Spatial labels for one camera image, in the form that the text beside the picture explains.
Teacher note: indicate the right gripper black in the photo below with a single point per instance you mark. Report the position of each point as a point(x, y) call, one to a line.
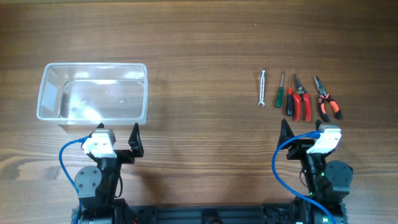
point(300, 147)

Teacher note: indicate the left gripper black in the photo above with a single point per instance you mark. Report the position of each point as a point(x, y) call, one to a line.
point(129, 157)

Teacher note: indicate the orange black needle-nose pliers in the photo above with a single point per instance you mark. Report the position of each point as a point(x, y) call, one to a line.
point(326, 97)

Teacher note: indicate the red handled cutting pliers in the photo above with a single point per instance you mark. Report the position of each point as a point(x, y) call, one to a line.
point(300, 96)

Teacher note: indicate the clear plastic container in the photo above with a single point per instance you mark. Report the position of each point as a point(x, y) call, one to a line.
point(93, 93)

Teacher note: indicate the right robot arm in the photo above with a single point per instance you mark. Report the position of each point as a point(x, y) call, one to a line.
point(328, 183)

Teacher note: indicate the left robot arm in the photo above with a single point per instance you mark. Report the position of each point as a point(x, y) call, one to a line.
point(96, 185)

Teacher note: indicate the red and black screwdriver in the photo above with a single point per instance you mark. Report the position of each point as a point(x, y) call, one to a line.
point(289, 102)

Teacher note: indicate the small silver wrench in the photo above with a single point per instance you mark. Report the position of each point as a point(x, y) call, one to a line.
point(261, 102)

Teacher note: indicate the green handled screwdriver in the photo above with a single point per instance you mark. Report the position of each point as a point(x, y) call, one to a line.
point(280, 92)

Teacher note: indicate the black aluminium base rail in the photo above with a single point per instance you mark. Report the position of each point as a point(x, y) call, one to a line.
point(268, 213)

